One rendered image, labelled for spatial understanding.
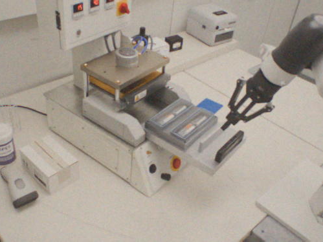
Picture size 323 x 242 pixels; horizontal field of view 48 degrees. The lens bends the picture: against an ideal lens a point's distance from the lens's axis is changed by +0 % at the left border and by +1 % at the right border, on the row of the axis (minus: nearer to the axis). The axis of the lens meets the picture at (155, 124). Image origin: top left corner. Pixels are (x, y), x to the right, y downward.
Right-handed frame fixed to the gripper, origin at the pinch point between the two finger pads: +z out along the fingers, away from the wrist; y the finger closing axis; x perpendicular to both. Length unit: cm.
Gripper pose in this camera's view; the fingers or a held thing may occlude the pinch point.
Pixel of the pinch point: (230, 121)
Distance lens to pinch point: 111.5
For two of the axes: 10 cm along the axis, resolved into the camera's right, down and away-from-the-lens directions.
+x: 6.2, -4.1, 6.7
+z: -3.9, 5.7, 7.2
